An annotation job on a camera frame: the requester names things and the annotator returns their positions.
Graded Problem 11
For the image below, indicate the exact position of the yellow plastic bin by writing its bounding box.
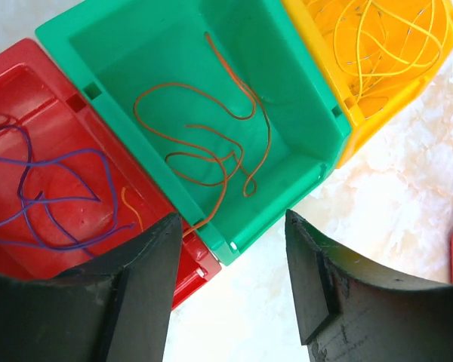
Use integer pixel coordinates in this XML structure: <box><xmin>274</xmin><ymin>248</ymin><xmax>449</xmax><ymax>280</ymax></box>
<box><xmin>282</xmin><ymin>0</ymin><xmax>453</xmax><ymax>165</ymax></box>

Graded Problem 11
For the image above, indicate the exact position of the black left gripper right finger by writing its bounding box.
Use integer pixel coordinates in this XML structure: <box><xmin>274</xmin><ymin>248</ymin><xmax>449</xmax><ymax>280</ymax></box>
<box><xmin>285</xmin><ymin>210</ymin><xmax>453</xmax><ymax>361</ymax></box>

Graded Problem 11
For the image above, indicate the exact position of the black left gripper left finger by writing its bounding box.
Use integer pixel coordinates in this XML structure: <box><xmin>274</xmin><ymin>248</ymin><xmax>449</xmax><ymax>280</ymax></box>
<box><xmin>0</xmin><ymin>213</ymin><xmax>182</xmax><ymax>361</ymax></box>

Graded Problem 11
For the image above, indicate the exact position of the red plastic bin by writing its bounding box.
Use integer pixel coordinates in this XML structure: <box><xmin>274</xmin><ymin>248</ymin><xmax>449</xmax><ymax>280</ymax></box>
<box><xmin>0</xmin><ymin>37</ymin><xmax>223</xmax><ymax>312</ymax></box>

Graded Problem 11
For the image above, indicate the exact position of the green plastic bin rear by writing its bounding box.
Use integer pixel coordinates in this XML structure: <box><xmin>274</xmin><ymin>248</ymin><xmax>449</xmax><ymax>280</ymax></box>
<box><xmin>35</xmin><ymin>1</ymin><xmax>351</xmax><ymax>265</ymax></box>

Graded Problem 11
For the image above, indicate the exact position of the short orange wire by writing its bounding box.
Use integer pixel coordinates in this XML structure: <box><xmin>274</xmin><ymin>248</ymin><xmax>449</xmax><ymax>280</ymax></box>
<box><xmin>120</xmin><ymin>186</ymin><xmax>145</xmax><ymax>233</ymax></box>

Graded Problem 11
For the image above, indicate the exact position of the brown orange wire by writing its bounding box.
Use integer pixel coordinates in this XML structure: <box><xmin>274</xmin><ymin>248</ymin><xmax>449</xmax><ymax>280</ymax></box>
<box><xmin>132</xmin><ymin>32</ymin><xmax>273</xmax><ymax>238</ymax></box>

